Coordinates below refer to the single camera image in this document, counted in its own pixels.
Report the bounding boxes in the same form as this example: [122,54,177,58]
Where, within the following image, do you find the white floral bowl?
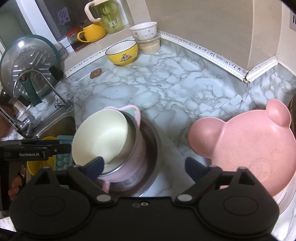
[129,22,158,41]

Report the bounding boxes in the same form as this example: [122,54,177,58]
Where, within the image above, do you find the clear plastic container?
[136,34,161,55]

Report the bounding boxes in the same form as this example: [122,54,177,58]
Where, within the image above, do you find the pink steel-lined bowl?
[98,111,147,184]

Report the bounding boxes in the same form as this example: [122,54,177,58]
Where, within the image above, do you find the large steel bowl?
[109,115,163,198]

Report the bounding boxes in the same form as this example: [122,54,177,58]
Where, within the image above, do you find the dark rectangular box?
[57,20,93,53]

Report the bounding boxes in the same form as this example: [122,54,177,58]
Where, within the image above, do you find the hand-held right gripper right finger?
[174,157,256,204]

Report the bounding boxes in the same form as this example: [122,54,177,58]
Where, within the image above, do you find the green glass pitcher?
[84,0,125,35]

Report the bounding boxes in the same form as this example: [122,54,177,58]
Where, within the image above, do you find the teal-rimmed pan lid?
[0,35,64,107]

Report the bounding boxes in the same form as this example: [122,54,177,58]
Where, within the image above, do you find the pink flower-shaped plate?
[99,105,142,194]

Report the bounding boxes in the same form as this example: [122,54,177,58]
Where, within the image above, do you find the yellow strainer basket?
[26,136,59,177]

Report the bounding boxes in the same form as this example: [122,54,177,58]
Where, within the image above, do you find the white plate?
[273,183,295,209]

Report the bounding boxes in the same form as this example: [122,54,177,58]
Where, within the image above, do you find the small brown object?
[90,68,103,79]

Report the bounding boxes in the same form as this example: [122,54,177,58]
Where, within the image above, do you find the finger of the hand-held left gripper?
[42,140,73,155]

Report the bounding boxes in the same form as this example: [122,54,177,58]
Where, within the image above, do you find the yellow bowl with cartoon print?
[105,40,139,67]

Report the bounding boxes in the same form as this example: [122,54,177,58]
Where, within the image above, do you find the yellow mug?
[76,22,107,43]

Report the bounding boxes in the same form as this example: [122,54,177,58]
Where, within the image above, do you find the person's left hand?
[8,167,26,201]

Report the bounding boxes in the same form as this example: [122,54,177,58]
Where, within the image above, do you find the cream bowl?
[72,109,129,173]

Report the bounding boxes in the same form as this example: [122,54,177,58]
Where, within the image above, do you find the pink bear-shaped plate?
[188,98,296,198]

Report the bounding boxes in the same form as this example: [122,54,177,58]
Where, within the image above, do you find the chrome gooseneck faucet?
[13,70,75,112]

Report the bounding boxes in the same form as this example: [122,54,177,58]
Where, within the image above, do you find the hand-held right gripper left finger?
[35,156,114,204]

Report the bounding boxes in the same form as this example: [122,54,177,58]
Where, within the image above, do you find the teal ice cube tray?
[55,136,76,171]

